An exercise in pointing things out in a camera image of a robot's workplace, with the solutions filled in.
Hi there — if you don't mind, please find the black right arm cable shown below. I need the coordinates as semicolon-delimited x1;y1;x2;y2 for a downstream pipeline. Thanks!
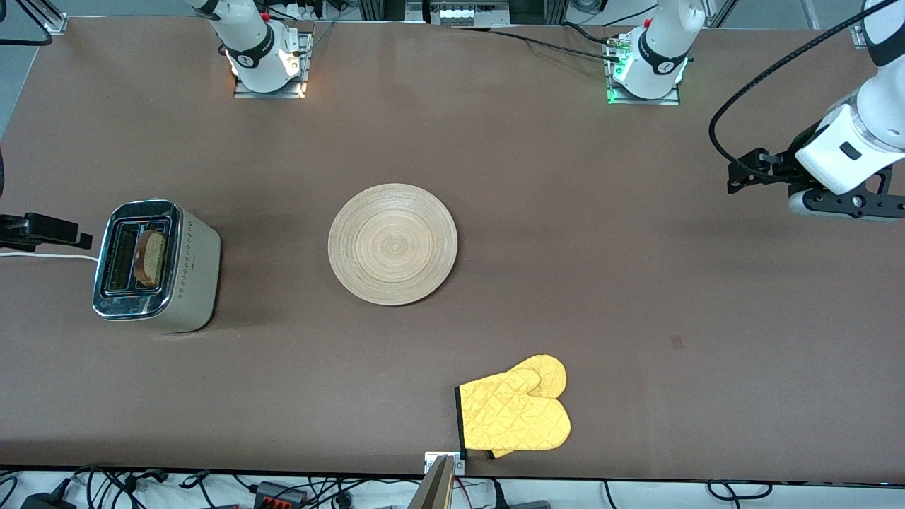
0;0;54;47

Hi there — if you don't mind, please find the thin black table cable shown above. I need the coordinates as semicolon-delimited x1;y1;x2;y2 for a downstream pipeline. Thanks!
488;25;624;61

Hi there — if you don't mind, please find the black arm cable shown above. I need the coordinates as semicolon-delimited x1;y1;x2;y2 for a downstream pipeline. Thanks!
708;0;905;182
0;0;54;47

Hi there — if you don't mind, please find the slice of brown-crust bread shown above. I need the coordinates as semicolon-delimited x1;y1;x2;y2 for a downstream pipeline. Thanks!
134;230;169;289

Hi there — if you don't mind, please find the small metal table bracket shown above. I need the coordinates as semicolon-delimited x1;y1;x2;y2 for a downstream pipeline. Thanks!
424;450;467;475

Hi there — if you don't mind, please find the black power adapter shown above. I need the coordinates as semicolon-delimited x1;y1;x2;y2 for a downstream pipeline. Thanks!
20;491;77;509

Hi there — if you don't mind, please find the round wooden plate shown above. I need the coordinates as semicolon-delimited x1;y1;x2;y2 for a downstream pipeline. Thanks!
327;183;460;307

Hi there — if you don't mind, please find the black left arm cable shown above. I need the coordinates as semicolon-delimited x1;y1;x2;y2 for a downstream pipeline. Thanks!
708;0;905;182

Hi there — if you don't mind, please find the black looped floor cable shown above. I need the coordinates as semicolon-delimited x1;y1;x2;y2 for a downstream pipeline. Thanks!
707;479;773;501

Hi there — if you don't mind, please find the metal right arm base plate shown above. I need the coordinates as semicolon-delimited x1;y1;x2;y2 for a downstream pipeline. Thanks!
233;27;313;99

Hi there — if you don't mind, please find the silver two-slot toaster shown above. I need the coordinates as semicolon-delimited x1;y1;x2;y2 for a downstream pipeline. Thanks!
92;199;222;334

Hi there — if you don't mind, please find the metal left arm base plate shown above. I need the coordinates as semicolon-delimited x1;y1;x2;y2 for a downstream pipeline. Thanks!
606;32;682;106

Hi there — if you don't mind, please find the white toaster power cable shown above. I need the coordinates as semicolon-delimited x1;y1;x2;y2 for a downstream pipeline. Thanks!
0;252;100;264

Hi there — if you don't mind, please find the yellow quilted oven mitt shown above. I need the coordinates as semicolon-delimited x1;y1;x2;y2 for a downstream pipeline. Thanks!
455;354;572;460

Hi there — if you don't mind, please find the grey power strip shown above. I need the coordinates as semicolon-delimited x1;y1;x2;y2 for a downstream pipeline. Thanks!
428;0;511;28

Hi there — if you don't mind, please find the black orange connector block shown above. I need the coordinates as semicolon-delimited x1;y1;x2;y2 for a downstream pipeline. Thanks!
253;481;310;507

